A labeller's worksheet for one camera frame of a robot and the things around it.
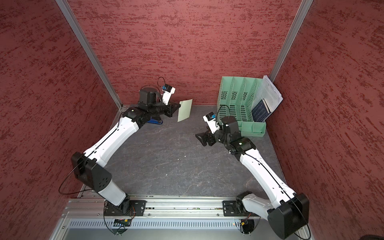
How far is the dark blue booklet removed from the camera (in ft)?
3.18

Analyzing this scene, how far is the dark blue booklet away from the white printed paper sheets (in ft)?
0.04

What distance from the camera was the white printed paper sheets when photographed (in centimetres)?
91

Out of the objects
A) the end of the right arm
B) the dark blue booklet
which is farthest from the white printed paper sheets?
the end of the right arm

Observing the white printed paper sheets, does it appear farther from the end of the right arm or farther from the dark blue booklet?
the end of the right arm
